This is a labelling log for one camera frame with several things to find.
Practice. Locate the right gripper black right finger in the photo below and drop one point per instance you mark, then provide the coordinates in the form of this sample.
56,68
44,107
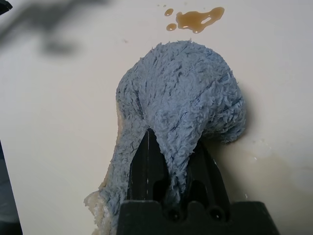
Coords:
207,181

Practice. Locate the brown liquid puddle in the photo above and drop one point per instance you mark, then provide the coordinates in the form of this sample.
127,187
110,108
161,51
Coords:
193,19

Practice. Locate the blue terry cloth rag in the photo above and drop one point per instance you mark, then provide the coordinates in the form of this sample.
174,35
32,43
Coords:
181,98

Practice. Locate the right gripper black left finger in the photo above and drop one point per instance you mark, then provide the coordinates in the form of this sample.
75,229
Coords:
146,171

